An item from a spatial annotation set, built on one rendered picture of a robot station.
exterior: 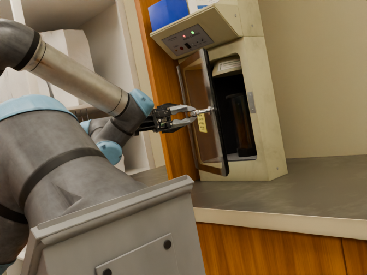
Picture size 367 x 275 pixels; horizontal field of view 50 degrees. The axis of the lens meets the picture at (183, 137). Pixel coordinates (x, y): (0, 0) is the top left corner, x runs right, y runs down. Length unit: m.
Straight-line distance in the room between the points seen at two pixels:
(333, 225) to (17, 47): 0.73
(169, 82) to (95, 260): 1.19
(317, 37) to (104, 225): 1.37
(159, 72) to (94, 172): 1.09
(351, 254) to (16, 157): 0.68
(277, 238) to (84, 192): 0.66
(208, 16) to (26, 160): 0.89
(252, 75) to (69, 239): 1.01
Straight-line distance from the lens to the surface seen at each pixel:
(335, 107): 1.62
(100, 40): 2.73
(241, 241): 1.07
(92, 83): 0.96
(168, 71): 1.53
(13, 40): 0.88
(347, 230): 0.85
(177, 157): 1.50
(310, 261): 0.97
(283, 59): 1.72
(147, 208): 0.40
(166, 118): 1.19
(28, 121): 0.50
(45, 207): 0.43
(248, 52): 1.29
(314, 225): 0.89
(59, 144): 0.47
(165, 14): 1.39
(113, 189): 0.40
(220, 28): 1.27
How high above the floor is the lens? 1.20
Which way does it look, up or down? 3 degrees down
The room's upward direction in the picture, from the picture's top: 11 degrees counter-clockwise
